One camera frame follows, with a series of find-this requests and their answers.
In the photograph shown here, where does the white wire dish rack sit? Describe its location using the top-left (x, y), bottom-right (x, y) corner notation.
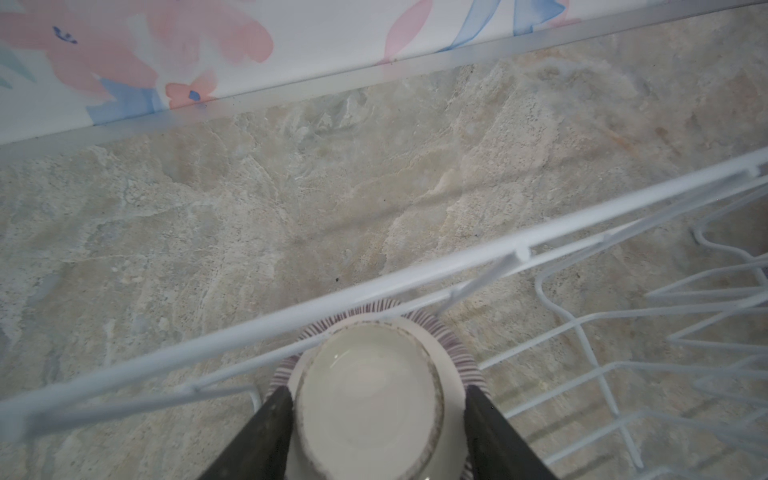
top-left (1, 144), bottom-right (767, 479)

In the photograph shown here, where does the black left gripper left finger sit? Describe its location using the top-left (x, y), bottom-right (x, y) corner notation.
top-left (198, 386), bottom-right (294, 480)

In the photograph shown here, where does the white ceramic bowl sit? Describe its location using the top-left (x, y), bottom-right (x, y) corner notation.
top-left (269, 299), bottom-right (487, 479)

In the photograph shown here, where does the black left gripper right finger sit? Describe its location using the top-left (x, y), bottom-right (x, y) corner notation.
top-left (463, 385), bottom-right (557, 480)

